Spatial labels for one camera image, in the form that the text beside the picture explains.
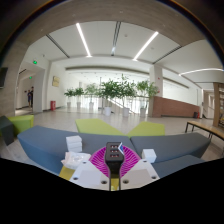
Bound grey sofa module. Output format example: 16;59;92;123
129;132;212;164
151;154;206;179

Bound yellow framed wall picture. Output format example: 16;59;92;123
52;75;61;88

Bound white wet wipes pack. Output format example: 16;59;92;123
60;150;92;170

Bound wooden bench with black legs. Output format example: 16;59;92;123
184;120;224;141

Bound dark grey ottoman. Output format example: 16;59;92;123
0;115;15;147

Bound lime green bench seat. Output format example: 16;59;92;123
8;114;35;136

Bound stack of white tissue packs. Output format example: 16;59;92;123
65;134;83;154

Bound small white cube box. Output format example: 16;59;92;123
141;148;158;164

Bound long curved grey sofa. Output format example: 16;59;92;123
17;125;138;176

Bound black wall screen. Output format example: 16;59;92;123
0;67;9;89

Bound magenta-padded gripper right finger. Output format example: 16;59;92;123
118;148;160;191

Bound row of potted plants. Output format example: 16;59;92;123
64;74;160;118

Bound dark grey charger block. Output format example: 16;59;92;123
104;141;125;192

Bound lime green flat ottoman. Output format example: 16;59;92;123
126;121;166;138
74;118;126;137

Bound ceiling strip lights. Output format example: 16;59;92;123
75;22;224;77

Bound person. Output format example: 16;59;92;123
27;86;35;108

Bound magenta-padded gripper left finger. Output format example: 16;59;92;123
69;146;111;191

